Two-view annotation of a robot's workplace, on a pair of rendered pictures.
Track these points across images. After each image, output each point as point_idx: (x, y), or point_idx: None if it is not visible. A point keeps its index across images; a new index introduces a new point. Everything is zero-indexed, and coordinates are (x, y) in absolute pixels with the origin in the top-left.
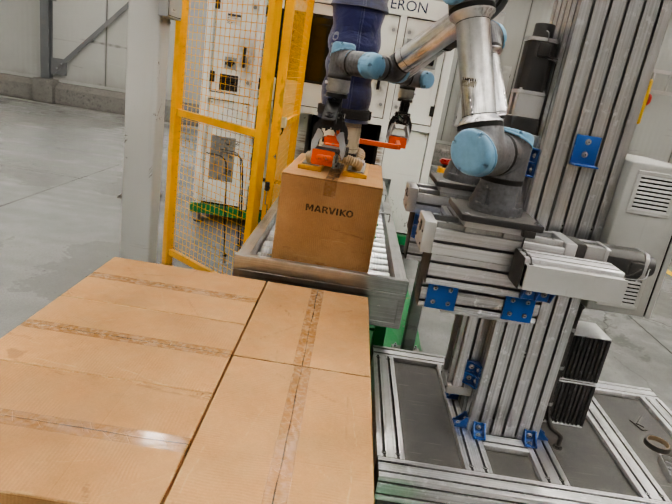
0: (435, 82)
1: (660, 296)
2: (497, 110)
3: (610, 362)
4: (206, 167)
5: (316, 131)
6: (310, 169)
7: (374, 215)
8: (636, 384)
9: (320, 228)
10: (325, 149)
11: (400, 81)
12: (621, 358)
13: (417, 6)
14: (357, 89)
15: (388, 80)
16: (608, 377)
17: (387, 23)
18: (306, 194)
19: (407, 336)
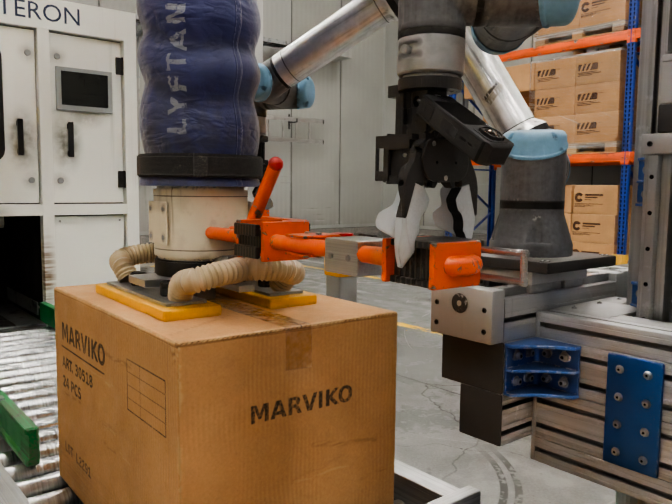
0: (117, 133)
1: (434, 354)
2: (527, 117)
3: (518, 462)
4: None
5: (413, 194)
6: (197, 316)
7: (390, 377)
8: (572, 478)
9: (290, 455)
10: (448, 240)
11: (518, 47)
12: (517, 450)
13: (62, 14)
14: (247, 109)
15: (519, 42)
16: (546, 484)
17: (13, 42)
18: (248, 383)
19: None
